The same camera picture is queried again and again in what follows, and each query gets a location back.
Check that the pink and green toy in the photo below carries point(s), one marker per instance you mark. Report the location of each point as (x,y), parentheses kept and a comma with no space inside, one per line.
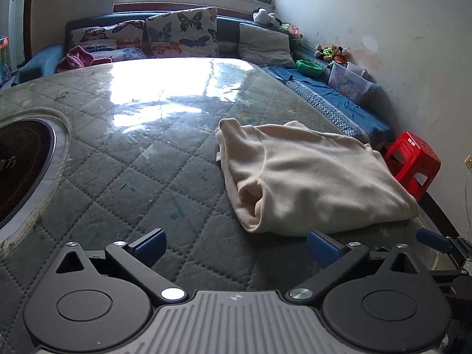
(293,31)

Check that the clear plastic storage box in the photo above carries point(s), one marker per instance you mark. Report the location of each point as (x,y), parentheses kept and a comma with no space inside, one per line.
(348,83)

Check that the cream fleece garment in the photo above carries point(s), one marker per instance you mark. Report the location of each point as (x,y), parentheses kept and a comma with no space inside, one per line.
(313,169)

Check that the round black induction cooktop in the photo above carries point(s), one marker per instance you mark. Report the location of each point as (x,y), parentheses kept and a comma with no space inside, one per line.
(22,162)

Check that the wall power outlet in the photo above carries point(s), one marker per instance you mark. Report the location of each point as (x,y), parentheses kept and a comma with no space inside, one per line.
(468,162)

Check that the red plastic stool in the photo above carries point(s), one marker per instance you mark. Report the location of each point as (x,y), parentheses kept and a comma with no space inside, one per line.
(413,158)

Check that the green bowl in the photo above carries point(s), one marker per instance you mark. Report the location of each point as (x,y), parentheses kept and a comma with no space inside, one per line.
(308,68)

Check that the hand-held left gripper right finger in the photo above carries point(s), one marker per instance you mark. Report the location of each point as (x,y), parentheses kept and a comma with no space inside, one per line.
(324,247)

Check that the light blue cabinet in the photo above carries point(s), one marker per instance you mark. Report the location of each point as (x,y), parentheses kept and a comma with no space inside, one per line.
(3,59)

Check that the butterfly print pillow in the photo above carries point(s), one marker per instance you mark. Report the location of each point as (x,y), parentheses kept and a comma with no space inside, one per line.
(180,31)
(125,54)
(107,33)

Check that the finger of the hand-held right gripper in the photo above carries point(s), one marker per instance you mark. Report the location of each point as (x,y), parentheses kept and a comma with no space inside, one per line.
(453,276)
(433,239)

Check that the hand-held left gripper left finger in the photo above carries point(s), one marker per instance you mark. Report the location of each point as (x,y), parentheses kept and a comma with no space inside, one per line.
(153,247)

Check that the dark wooden door frame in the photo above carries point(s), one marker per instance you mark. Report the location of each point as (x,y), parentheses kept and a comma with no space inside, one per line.
(29,14)

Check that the blue sofa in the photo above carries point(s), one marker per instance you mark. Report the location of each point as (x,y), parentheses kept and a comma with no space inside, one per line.
(320,88)

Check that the colourful plush toy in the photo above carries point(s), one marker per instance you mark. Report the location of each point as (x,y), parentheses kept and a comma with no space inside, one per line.
(332,54)

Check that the blue sofa armrest cushion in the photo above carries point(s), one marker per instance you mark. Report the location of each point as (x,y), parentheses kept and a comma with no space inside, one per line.
(38,62)

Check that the grey pillow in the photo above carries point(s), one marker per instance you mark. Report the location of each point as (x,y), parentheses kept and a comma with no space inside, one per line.
(263,44)

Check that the panda plush toy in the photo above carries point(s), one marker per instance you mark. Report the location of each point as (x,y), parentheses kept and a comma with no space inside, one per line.
(265,17)

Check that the purple cloth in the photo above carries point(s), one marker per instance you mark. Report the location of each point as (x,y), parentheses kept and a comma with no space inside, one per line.
(77,61)

